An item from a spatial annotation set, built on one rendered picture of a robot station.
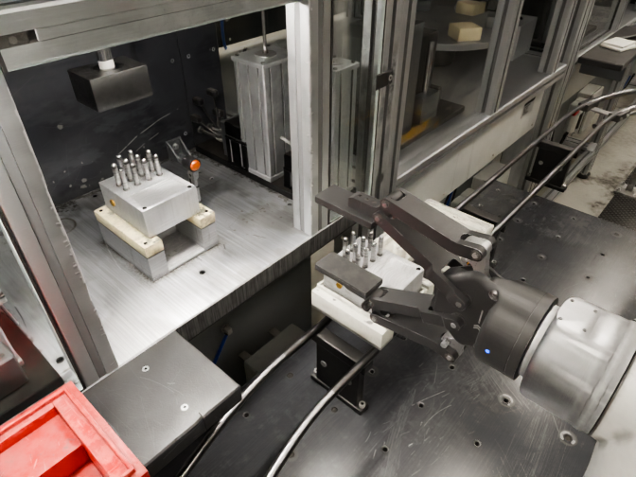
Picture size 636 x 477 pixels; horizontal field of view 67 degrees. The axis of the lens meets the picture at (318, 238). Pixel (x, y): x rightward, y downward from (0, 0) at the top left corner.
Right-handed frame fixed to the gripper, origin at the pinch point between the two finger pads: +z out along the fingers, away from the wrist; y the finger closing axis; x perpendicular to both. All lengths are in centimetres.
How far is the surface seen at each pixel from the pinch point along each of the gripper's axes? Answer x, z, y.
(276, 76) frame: -27.9, 38.1, 0.8
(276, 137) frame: -27.1, 38.1, -10.7
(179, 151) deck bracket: -21, 64, -20
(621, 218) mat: -221, -5, -110
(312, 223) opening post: -18.9, 21.5, -18.6
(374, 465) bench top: -3.7, -5.1, -44.3
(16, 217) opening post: 22.1, 21.4, 4.2
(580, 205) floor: -221, 14, -112
